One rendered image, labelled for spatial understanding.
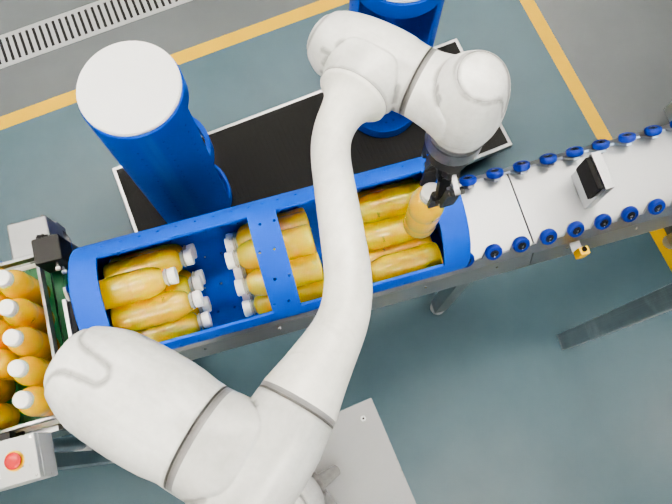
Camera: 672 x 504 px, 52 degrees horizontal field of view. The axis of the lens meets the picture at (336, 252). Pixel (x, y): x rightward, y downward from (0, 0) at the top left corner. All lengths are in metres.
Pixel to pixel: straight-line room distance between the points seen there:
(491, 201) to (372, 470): 0.77
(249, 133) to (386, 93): 1.87
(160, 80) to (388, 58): 1.05
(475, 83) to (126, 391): 0.56
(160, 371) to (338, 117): 0.40
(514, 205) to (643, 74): 1.55
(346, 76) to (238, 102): 2.10
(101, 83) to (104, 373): 1.25
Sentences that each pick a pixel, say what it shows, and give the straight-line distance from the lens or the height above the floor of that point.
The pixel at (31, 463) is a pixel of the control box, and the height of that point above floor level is 1.10.
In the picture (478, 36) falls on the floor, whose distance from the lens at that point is 3.21.
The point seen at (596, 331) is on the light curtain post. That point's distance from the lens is 2.46.
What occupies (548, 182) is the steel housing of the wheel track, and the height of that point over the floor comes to 0.93.
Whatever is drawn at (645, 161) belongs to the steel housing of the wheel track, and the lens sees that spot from 2.06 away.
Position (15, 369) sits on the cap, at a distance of 1.73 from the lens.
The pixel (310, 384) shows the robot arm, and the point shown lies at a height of 1.87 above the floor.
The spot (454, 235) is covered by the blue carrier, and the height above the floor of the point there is 1.20.
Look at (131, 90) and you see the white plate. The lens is 1.92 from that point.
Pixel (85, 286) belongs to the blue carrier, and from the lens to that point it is 1.56.
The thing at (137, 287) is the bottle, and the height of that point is 1.19.
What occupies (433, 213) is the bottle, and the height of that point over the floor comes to 1.40.
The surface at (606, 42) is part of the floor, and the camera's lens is 3.35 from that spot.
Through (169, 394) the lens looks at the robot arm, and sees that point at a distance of 0.78.
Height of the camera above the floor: 2.66
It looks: 75 degrees down
